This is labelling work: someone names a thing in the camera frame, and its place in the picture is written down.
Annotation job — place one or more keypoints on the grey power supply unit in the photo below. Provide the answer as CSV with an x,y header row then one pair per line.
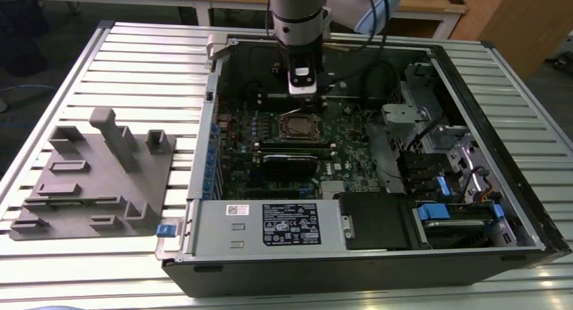
x,y
223,236

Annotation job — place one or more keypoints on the silver metal bracket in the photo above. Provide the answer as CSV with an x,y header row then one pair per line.
x,y
402,113

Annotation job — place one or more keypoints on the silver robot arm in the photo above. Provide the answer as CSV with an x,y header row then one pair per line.
x,y
297,14

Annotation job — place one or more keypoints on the wooden cabinet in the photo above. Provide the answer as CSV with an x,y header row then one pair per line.
x,y
527,21

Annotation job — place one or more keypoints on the grey parts rack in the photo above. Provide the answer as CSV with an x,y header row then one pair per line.
x,y
110,189

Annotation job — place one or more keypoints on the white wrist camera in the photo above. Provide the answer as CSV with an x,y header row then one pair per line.
x,y
301,80

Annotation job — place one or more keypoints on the office chair base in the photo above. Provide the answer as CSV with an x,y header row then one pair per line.
x,y
565,60

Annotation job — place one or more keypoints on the blue plastic tab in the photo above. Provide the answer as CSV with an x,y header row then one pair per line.
x,y
443,186

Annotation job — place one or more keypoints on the silver CPU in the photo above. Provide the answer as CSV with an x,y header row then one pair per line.
x,y
299,125

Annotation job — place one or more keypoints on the small silver heat sink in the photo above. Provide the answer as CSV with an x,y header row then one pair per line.
x,y
332,186

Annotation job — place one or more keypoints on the hard disk in blue carrier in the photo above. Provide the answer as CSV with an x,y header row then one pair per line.
x,y
431,212

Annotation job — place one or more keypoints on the blue case latch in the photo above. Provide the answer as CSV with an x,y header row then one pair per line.
x,y
165,230

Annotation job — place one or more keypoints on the black graphics card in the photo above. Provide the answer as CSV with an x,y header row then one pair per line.
x,y
291,172

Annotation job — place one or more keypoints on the black PC case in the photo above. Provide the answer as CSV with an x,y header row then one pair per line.
x,y
312,280

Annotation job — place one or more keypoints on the green motherboard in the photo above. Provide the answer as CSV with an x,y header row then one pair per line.
x,y
352,162

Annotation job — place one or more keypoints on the metal drive cage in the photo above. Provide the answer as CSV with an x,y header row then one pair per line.
x,y
395,97

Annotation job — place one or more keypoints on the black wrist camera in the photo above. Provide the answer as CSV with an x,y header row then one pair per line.
x,y
277,67

